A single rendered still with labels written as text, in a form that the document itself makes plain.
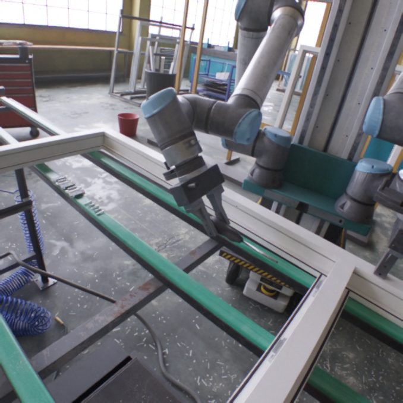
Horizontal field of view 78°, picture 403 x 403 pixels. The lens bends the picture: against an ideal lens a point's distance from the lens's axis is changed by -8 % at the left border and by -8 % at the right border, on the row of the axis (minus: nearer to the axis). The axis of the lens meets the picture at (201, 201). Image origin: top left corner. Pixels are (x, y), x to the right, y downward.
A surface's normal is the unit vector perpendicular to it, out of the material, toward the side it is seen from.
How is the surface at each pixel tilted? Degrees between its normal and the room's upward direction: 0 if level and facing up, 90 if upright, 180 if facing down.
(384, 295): 90
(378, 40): 90
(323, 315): 0
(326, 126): 90
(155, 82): 94
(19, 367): 0
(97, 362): 0
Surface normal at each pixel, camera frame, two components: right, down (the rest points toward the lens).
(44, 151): 0.75, 0.44
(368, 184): -0.67, 0.29
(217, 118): -0.36, 0.18
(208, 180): 0.61, -0.12
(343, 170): -0.48, 0.40
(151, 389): 0.15, -0.84
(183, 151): 0.12, 0.16
